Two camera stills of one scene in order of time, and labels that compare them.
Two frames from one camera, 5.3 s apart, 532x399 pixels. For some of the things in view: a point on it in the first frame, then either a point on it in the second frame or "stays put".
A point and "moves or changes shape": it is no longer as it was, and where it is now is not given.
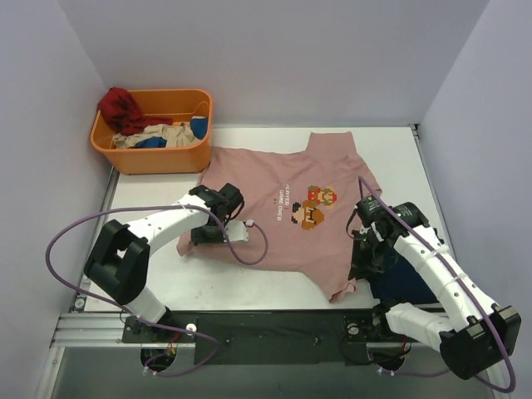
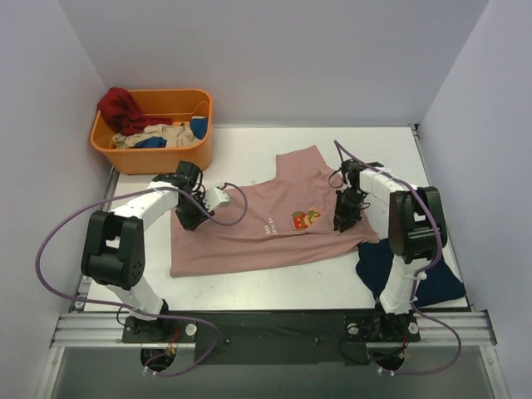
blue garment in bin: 199,128 stays put
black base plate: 261,337 stays put
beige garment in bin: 179,135 stays put
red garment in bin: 120,110 stays put
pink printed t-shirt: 300,204 moves or changes shape
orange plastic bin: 176,105 stays put
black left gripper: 206,236 -> 189,217
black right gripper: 359,258 -> 345,214
